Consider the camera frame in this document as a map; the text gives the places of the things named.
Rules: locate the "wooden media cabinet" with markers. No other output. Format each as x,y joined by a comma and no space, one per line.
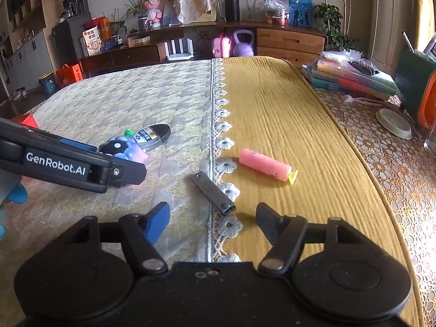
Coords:
289,42

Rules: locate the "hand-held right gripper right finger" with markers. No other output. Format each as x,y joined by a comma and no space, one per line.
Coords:
269,223

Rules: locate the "white round lid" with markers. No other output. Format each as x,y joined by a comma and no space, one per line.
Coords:
393,124

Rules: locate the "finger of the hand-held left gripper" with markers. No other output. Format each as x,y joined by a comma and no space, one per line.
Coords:
78,144
131,172

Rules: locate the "small potted plant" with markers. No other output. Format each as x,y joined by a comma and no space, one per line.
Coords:
143,24

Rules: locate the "gold floral tablecloth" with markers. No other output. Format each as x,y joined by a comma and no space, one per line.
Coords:
391,177

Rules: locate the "white quilted table cloth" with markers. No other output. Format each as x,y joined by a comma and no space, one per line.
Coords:
102,102

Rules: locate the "black mini fridge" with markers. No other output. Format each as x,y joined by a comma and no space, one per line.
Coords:
66,41

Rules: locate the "clear drinking glass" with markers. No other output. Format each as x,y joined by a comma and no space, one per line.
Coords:
431,143

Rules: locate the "red metal tin box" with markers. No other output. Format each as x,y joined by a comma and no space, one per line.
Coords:
27,121

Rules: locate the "orange gift bag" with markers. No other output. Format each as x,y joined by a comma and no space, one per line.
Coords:
68,75

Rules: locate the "stack of books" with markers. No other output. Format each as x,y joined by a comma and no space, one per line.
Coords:
351,78

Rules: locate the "red gift bag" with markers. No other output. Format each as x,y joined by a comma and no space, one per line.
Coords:
102,25

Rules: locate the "small cardboard box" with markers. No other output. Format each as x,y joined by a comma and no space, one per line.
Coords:
139,41

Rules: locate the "green orange desk organizer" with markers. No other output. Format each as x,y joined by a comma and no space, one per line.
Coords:
412,85

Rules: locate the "pink plush doll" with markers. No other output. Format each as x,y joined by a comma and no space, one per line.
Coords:
153,6

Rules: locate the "silver nail clipper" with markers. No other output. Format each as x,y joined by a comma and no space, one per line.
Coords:
211,192

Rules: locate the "black coffee machine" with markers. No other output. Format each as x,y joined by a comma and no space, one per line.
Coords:
76,5

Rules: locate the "white standing air conditioner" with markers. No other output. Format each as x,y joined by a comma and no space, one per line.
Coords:
388,17

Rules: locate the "blue bucket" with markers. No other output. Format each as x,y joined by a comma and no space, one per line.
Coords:
47,85

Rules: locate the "purple kettlebell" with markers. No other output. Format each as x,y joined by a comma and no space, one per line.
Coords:
243,47

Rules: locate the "tall green potted plant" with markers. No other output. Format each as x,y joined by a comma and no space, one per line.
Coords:
330,17

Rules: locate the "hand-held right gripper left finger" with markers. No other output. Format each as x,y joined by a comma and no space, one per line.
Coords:
158,221

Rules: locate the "white plastic spoon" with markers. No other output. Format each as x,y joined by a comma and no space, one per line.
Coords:
361,100

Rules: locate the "yellow curtain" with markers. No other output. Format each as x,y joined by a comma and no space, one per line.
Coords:
425,17

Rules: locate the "cereal box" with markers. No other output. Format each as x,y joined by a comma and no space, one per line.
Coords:
92,42

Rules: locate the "black bottle with green cap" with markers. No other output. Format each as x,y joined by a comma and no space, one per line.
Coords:
153,135

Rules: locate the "white router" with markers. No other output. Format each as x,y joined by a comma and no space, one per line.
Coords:
179,55

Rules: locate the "clear plastic bag with fruit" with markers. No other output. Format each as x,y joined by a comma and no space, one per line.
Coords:
274,12

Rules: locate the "pink foam tube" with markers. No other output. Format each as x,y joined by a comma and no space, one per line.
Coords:
262,165

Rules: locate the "yellow table cloth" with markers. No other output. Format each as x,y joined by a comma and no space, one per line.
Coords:
289,109

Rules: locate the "black cylindrical speaker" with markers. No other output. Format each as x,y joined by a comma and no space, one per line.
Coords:
232,10

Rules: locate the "wall shelf cabinet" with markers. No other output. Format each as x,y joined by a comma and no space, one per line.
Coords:
24,41

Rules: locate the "person's left hand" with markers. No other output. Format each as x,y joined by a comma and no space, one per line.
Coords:
18,194

